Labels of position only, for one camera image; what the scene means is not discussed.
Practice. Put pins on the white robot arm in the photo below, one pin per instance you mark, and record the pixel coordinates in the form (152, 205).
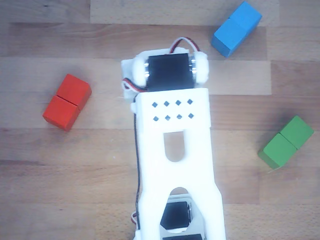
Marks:
(175, 155)

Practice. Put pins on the red rectangular block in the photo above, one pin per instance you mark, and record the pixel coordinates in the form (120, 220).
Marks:
(67, 102)

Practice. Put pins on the blue rectangular block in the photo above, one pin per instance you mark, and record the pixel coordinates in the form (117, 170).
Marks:
(236, 30)

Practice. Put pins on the green rectangular block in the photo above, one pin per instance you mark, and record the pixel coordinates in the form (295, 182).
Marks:
(285, 143)

